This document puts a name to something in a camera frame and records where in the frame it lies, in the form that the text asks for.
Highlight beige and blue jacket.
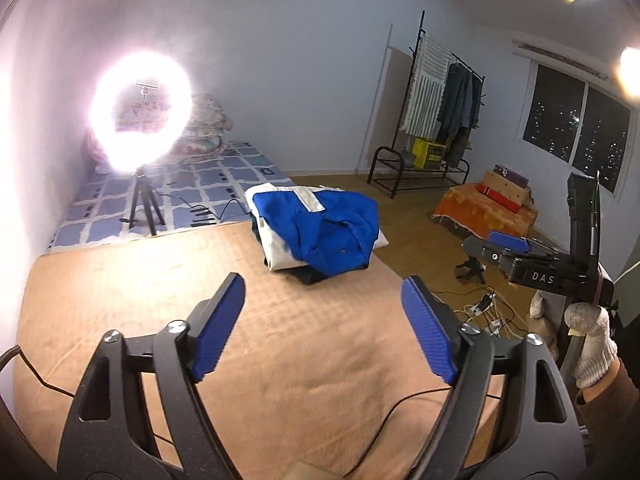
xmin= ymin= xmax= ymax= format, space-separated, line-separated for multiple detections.
xmin=245 ymin=183 xmax=388 ymax=280

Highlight black clothes rack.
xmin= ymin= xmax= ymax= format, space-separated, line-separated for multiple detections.
xmin=367 ymin=16 xmax=485 ymax=198

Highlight dark green hanging clothes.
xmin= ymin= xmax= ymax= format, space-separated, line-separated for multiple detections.
xmin=436 ymin=63 xmax=484 ymax=167

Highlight white knit gloved hand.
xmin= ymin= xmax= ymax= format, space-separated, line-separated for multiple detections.
xmin=564 ymin=302 xmax=617 ymax=389

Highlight cardboard box with red book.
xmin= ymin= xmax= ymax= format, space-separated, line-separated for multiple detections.
xmin=475 ymin=165 xmax=534 ymax=212

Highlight tan fleece blanket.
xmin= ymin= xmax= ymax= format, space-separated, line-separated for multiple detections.
xmin=13 ymin=223 xmax=446 ymax=479

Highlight yellow box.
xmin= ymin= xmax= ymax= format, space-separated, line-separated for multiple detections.
xmin=411 ymin=138 xmax=447 ymax=169

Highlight blue checkered bed sheet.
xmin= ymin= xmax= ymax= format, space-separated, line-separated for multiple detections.
xmin=48 ymin=141 xmax=293 ymax=252

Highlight dark blue garment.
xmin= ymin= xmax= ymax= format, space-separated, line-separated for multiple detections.
xmin=252 ymin=218 xmax=328 ymax=286

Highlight dark window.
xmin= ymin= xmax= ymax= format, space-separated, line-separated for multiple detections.
xmin=523 ymin=64 xmax=631 ymax=193

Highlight white striped hanging cloth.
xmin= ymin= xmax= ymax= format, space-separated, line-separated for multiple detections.
xmin=400 ymin=32 xmax=452 ymax=139

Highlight folded floral quilt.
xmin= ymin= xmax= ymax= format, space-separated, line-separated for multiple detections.
xmin=87 ymin=91 xmax=233 ymax=174

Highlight power strip with cables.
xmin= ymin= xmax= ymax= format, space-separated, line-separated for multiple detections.
xmin=433 ymin=285 xmax=527 ymax=340

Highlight white ring light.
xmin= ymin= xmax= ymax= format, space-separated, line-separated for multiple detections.
xmin=88 ymin=50 xmax=192 ymax=174

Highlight black cable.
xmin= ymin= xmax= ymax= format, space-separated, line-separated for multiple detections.
xmin=0 ymin=343 xmax=501 ymax=479

